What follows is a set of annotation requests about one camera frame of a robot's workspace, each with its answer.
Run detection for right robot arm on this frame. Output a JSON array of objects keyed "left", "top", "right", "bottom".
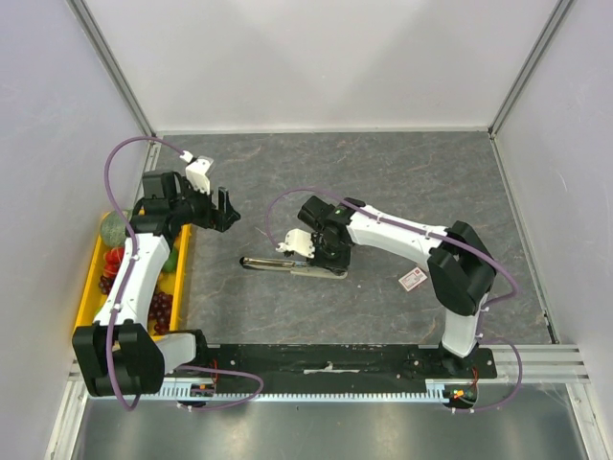
[{"left": 279, "top": 195, "right": 497, "bottom": 378}]

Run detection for grey cable duct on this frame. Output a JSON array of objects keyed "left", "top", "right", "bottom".
[{"left": 140, "top": 378, "right": 466, "bottom": 405}]

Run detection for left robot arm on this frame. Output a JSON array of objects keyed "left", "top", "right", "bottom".
[{"left": 72, "top": 172, "right": 240, "bottom": 397}]

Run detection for purple grape bunch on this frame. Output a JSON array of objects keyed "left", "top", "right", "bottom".
[{"left": 93, "top": 272, "right": 182, "bottom": 336}]

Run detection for green striped melon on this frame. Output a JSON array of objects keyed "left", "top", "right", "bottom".
[{"left": 100, "top": 211, "right": 127, "bottom": 248}]

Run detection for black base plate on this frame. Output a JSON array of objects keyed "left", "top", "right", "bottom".
[{"left": 189, "top": 344, "right": 497, "bottom": 380}]

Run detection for red cherry tomato cluster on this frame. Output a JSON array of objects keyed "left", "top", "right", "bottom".
[{"left": 102, "top": 246, "right": 125, "bottom": 279}]

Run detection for silver and black stapler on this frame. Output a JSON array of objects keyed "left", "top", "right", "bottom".
[{"left": 239, "top": 257, "right": 347, "bottom": 280}]

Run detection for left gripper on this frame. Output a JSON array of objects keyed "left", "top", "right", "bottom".
[{"left": 170, "top": 176, "right": 239, "bottom": 233}]

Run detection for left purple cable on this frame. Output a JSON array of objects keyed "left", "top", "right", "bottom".
[{"left": 102, "top": 135, "right": 264, "bottom": 412}]

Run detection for red white staple box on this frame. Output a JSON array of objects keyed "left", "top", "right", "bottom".
[{"left": 398, "top": 267, "right": 427, "bottom": 292}]

